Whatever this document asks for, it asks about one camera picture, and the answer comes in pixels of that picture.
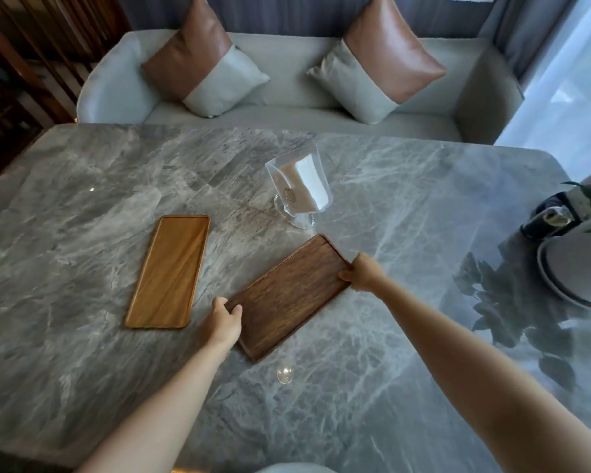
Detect person's right hand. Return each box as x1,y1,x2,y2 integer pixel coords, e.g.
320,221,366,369
337,252,388,293

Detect person's left hand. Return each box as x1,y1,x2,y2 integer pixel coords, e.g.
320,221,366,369
200,297,244,348

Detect dark brown wooden tray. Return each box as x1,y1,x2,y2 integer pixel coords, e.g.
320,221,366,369
225,234,354,363

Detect person's left forearm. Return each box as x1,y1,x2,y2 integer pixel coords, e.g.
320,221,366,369
76,335,236,473

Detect person's right forearm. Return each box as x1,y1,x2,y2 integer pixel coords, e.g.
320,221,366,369
373,278,591,473

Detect light brown wooden tray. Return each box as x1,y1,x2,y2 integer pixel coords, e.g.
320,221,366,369
124,214,211,330

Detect white paper napkins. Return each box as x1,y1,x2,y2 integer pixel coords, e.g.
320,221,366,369
278,153,328,212

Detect clear acrylic napkin holder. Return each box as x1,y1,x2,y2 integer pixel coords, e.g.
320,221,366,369
264,140,335,229

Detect grey fabric sofa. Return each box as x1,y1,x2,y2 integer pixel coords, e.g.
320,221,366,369
75,29,526,145

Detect black cylindrical device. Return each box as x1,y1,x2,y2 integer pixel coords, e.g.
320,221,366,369
521,193,584,242

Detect brown and grey cushion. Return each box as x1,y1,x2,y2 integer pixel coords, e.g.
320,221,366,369
306,0,447,125
140,0,271,119

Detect white plant pot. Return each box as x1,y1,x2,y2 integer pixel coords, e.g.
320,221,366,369
537,165,591,310

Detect white sheer curtain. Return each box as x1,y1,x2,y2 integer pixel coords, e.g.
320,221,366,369
495,0,591,183

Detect dark wooden slatted screen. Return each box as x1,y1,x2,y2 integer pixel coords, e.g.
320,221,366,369
0,0,131,192

